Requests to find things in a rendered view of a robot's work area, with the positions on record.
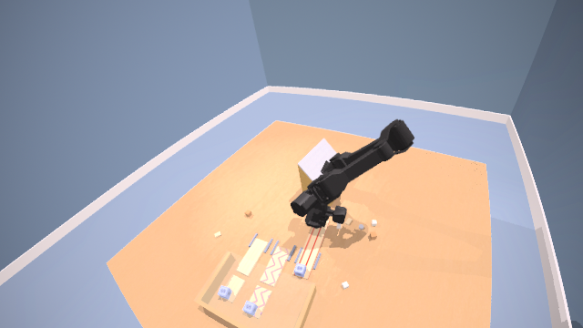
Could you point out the pale blue labelled cube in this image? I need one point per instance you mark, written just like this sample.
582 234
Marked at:
300 269

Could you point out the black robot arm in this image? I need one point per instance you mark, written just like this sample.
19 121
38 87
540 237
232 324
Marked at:
346 167

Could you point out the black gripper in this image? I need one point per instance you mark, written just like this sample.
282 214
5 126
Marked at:
338 215

